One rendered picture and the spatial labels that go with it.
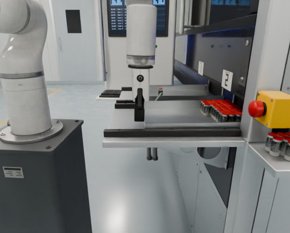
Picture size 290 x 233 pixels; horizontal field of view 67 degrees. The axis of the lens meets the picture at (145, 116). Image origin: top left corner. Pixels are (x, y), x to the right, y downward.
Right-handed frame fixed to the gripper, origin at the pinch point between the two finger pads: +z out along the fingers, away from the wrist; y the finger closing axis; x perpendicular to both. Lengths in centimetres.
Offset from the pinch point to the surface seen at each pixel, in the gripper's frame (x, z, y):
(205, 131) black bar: -19.2, 1.8, -8.1
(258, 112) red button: -26.8, -8.1, -20.0
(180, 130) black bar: -12.0, 1.8, -8.0
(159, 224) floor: -15, 92, 46
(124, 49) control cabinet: 11, -16, 90
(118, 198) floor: 14, 93, 73
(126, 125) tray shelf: 4.1, 4.3, 1.4
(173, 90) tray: -19, 3, 53
